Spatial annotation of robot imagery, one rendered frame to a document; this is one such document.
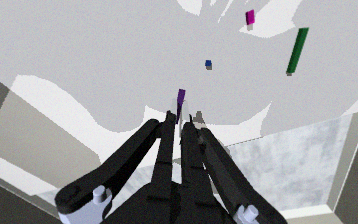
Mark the green rod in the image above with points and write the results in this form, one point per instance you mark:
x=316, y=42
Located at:
x=301, y=36

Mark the magenta rod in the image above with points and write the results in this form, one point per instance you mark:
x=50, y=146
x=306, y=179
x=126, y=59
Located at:
x=250, y=17

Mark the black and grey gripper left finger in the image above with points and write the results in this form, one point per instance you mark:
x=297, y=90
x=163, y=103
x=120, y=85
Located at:
x=88, y=199

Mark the purple rod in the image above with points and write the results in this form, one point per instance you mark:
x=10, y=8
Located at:
x=180, y=100

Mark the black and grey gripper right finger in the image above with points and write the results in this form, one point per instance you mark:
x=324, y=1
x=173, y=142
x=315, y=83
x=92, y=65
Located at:
x=244, y=204

